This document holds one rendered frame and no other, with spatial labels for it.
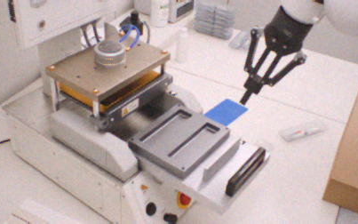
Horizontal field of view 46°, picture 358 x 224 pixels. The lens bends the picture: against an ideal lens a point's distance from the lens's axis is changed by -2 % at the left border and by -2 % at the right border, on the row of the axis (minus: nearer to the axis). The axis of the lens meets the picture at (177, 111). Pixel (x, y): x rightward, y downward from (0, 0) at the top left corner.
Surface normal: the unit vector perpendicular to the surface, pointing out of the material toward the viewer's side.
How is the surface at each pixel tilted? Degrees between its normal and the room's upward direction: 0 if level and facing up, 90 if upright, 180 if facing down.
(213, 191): 0
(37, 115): 0
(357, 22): 97
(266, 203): 0
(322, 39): 90
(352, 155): 40
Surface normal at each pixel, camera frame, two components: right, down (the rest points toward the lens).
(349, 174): -0.24, -0.29
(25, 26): 0.80, 0.39
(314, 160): 0.07, -0.80
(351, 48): -0.45, 0.51
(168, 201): 0.76, 0.02
